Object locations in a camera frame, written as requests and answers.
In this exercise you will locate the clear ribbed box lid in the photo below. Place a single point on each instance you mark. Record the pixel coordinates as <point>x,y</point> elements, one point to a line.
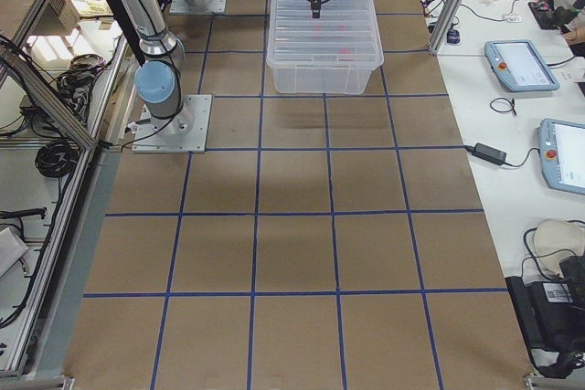
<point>345,35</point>

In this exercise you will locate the clear plastic storage box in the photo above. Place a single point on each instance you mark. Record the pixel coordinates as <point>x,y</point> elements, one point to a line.
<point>352,81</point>

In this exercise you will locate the lower teach pendant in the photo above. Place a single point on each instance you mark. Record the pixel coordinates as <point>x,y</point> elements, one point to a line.
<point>561,152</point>

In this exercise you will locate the black power adapter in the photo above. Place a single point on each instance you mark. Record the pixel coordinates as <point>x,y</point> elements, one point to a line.
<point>489,154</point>

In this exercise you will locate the black laptop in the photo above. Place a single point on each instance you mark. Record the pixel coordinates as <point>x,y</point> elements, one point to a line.
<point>551,324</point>

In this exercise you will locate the upper teach pendant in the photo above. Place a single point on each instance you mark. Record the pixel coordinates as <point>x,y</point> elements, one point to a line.
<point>518,66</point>

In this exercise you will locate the teach pendant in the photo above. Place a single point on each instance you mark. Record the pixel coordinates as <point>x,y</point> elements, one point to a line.
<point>518,66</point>
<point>561,152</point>

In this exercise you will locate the aluminium frame post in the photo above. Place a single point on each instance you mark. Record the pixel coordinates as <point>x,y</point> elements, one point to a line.
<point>450,2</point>

